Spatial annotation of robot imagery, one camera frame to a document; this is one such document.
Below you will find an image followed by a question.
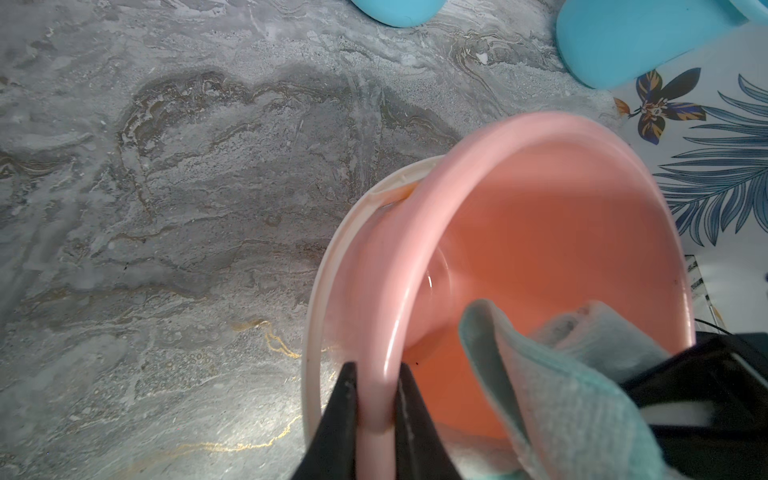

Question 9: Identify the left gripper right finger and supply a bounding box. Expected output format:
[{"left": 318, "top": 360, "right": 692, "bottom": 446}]
[{"left": 395, "top": 363, "right": 462, "bottom": 480}]

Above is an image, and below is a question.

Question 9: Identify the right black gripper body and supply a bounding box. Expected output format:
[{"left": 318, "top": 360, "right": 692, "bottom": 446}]
[{"left": 621, "top": 333, "right": 767, "bottom": 479}]

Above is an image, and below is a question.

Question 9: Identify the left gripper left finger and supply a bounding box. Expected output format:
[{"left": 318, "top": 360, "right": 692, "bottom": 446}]
[{"left": 291, "top": 362, "right": 357, "bottom": 480}]

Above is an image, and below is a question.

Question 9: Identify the mint green microfiber cloth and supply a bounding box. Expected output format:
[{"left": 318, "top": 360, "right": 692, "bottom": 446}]
[{"left": 458, "top": 300, "right": 680, "bottom": 479}]

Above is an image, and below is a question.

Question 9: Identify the pink plastic bucket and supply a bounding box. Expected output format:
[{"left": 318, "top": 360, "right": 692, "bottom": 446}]
[{"left": 302, "top": 112, "right": 694, "bottom": 478}]

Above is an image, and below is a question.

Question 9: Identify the teal bucket on wall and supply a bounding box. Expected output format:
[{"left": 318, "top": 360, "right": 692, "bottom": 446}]
[{"left": 555, "top": 0, "right": 767, "bottom": 90}]

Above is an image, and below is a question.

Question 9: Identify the teal bucket with white handle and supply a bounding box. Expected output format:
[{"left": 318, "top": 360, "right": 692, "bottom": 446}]
[{"left": 352, "top": 0, "right": 446, "bottom": 28}]

